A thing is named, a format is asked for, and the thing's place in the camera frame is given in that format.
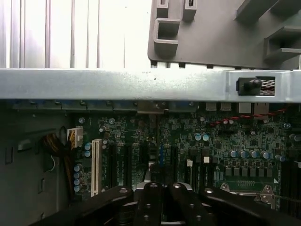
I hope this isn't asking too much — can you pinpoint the black expansion slot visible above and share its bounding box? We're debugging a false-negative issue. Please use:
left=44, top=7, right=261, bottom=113
left=110, top=142, right=118, bottom=189
left=171, top=145, right=179, bottom=183
left=124, top=144, right=132, bottom=188

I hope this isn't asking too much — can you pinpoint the black RAM slot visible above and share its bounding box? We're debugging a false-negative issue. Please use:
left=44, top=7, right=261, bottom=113
left=199, top=155, right=212, bottom=189

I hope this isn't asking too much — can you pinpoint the green motherboard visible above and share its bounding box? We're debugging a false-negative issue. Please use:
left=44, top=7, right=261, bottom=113
left=72, top=109, right=301, bottom=212

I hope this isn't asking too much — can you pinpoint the black open PC case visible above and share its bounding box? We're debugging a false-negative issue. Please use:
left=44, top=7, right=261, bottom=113
left=0, top=68, right=301, bottom=226

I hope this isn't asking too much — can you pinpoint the red black twisted wire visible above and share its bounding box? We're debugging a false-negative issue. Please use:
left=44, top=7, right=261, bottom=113
left=208, top=107, right=293, bottom=127

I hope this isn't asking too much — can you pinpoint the yellow black power wire bundle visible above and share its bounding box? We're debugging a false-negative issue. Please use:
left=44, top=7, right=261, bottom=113
left=39, top=126, right=85, bottom=203

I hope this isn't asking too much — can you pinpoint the CPU socket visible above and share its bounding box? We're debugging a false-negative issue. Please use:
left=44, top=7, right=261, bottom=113
left=220, top=180, right=281, bottom=212

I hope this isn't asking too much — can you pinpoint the white expansion slot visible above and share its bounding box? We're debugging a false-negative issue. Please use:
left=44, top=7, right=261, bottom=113
left=91, top=138, right=103, bottom=198

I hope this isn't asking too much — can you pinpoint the grey parts rack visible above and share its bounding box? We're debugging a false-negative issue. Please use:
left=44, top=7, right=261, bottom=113
left=147, top=0, right=301, bottom=71

